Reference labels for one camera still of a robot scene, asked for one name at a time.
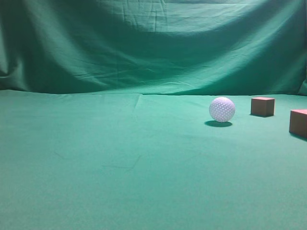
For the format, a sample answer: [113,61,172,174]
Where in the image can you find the white dimpled golf ball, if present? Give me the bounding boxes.
[209,97,236,123]

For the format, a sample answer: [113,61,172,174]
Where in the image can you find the red-brown cube block at edge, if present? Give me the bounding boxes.
[289,109,307,138]

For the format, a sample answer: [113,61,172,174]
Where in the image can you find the green cloth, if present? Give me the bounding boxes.
[0,0,307,230]

